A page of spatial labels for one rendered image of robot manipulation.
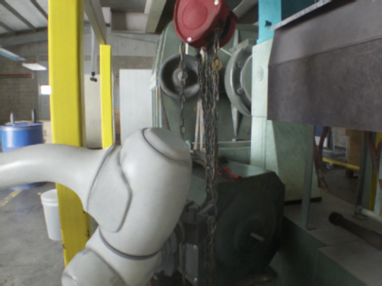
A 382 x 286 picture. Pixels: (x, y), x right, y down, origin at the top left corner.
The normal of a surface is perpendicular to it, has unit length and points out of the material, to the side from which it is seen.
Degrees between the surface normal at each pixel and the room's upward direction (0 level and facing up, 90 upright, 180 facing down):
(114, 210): 100
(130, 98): 90
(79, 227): 90
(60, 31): 90
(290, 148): 72
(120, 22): 90
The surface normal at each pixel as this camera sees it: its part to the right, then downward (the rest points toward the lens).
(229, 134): 0.23, 0.13
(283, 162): 0.22, -0.18
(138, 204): -0.10, 0.28
